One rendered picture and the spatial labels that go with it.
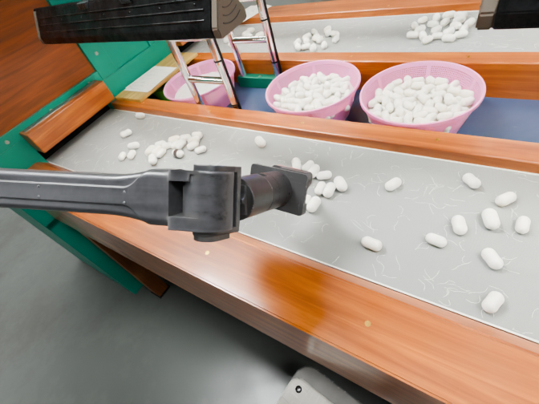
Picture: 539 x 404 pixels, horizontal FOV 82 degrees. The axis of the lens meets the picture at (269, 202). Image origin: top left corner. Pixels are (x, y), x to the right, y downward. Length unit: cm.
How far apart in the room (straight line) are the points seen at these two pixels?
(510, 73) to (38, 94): 131
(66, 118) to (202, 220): 92
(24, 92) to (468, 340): 124
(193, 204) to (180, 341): 116
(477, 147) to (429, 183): 11
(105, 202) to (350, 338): 35
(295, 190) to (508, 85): 66
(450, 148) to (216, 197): 49
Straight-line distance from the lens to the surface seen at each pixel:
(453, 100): 87
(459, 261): 56
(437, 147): 69
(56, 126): 120
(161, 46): 149
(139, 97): 124
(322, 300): 49
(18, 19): 126
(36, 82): 126
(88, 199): 40
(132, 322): 163
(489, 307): 52
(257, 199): 39
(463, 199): 64
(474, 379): 48
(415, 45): 111
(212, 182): 33
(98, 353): 168
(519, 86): 99
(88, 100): 124
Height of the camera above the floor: 122
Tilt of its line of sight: 46 degrees down
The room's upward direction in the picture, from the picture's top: 21 degrees counter-clockwise
